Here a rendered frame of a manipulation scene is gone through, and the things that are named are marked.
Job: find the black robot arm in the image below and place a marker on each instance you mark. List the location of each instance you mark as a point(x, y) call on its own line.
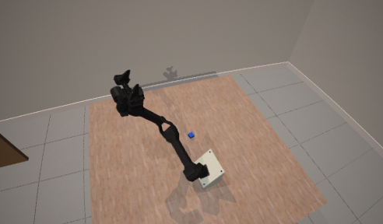
point(191, 170)

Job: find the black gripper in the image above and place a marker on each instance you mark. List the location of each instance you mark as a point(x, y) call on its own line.
point(128, 97)

